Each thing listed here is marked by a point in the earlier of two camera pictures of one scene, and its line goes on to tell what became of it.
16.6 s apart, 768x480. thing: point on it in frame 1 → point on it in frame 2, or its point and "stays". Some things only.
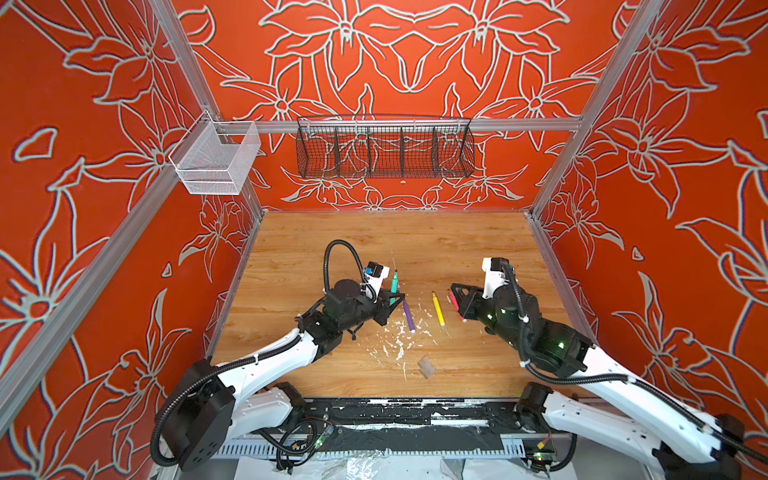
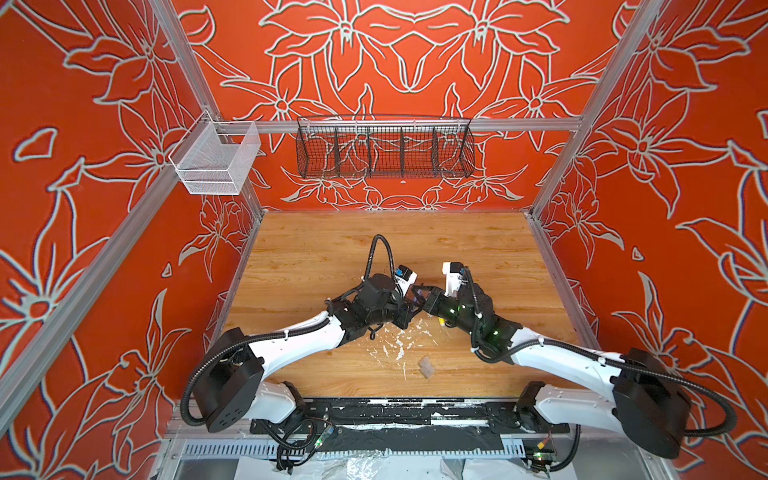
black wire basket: x=382 y=146 stays
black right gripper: x=469 y=302 → x=438 y=297
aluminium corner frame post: x=202 y=89 stays
